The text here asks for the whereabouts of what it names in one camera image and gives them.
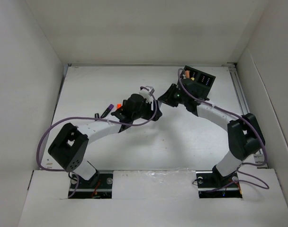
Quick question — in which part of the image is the aluminium rail right side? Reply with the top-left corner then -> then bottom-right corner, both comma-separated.
227,63 -> 269,169

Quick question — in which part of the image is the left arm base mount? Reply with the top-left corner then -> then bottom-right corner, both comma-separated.
68,171 -> 114,199

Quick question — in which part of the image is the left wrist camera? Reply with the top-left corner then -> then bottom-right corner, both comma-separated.
138,86 -> 154,102

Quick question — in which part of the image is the orange pastel highlighter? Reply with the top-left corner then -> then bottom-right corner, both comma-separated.
185,70 -> 190,78

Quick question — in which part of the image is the black highlighter purple cap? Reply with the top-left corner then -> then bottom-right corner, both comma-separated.
100,104 -> 114,119

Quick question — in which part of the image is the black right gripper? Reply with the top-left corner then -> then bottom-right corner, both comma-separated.
158,83 -> 188,107

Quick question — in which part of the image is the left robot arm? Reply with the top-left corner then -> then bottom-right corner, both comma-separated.
48,94 -> 162,188

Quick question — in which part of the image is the black two-compartment container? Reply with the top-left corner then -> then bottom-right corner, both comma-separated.
180,66 -> 216,101

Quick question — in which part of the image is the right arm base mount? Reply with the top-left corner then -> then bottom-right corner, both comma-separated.
193,167 -> 243,199

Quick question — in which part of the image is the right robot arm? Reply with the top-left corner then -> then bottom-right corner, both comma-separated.
158,76 -> 265,186

